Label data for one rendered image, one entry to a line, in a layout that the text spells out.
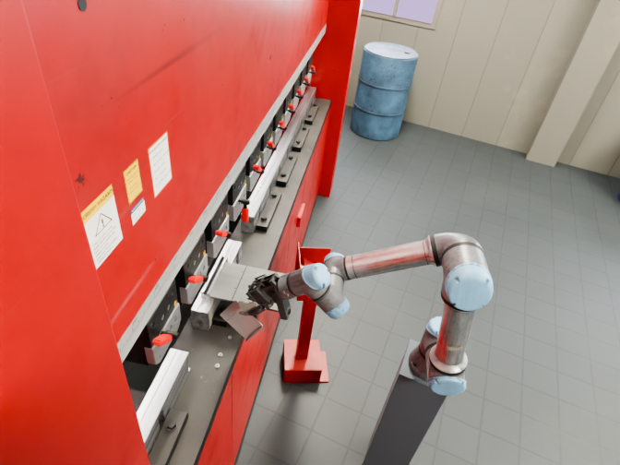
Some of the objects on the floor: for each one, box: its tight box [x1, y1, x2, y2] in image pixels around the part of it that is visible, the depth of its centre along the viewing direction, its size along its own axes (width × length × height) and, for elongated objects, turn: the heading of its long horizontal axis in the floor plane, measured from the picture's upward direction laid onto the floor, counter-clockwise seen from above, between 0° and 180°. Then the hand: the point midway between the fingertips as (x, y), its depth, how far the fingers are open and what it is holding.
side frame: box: [256, 0, 363, 197], centre depth 325 cm, size 25×85×230 cm, turn 72°
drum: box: [351, 42, 419, 141], centre depth 476 cm, size 58×58×90 cm
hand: (247, 306), depth 144 cm, fingers open, 5 cm apart
